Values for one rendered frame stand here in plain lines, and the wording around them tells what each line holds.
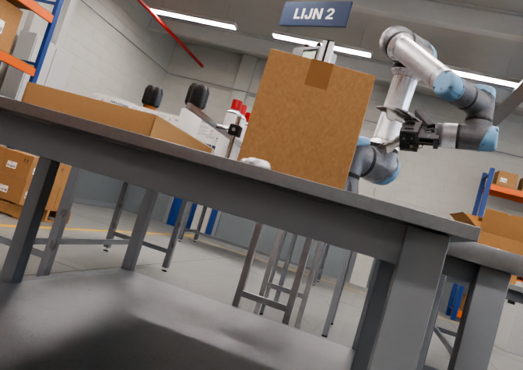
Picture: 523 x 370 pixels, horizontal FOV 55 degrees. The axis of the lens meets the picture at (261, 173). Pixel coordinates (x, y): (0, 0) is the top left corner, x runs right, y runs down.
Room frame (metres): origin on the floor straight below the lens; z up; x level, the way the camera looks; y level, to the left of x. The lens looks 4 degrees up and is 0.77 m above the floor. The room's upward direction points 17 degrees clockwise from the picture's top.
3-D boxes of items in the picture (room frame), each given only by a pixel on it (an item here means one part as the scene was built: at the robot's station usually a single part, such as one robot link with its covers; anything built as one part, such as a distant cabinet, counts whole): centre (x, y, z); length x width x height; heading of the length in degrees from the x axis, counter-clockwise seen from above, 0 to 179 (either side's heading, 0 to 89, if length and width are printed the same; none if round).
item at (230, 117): (1.58, 0.14, 0.98); 0.05 x 0.05 x 0.20
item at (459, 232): (1.87, 0.17, 0.82); 2.10 x 1.50 x 0.02; 166
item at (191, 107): (1.68, 0.08, 0.96); 1.07 x 0.01 x 0.01; 166
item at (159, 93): (2.28, 0.58, 1.04); 0.09 x 0.09 x 0.29
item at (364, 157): (1.69, -0.27, 1.04); 0.13 x 0.12 x 0.14; 122
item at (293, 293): (3.33, -0.30, 0.47); 1.17 x 0.36 x 0.95; 166
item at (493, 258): (1.51, -0.22, 0.81); 0.90 x 0.90 x 0.04; 76
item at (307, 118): (1.22, -0.07, 0.99); 0.30 x 0.24 x 0.27; 174
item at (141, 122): (1.00, 0.28, 0.85); 0.30 x 0.26 x 0.04; 166
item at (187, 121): (1.96, 0.33, 1.03); 0.09 x 0.09 x 0.30
